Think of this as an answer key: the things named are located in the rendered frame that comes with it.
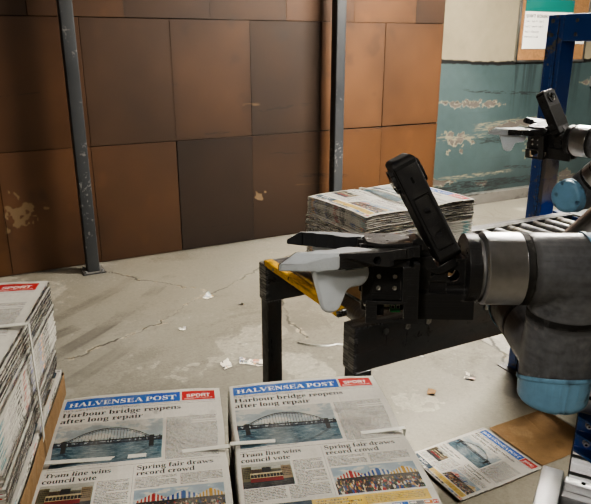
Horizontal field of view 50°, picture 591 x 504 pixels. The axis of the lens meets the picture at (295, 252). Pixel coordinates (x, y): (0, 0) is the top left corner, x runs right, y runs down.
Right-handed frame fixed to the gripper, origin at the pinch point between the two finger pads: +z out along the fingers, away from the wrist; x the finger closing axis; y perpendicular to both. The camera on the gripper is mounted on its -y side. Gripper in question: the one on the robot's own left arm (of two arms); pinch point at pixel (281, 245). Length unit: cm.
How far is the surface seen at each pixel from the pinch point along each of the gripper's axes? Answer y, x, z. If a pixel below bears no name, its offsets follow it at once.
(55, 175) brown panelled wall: 14, 338, 168
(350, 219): 10, 97, -12
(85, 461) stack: 38, 23, 32
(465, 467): 104, 143, -56
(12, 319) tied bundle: 15.0, 21.5, 40.3
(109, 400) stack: 35, 40, 33
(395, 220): 10, 96, -23
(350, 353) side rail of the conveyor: 40, 81, -12
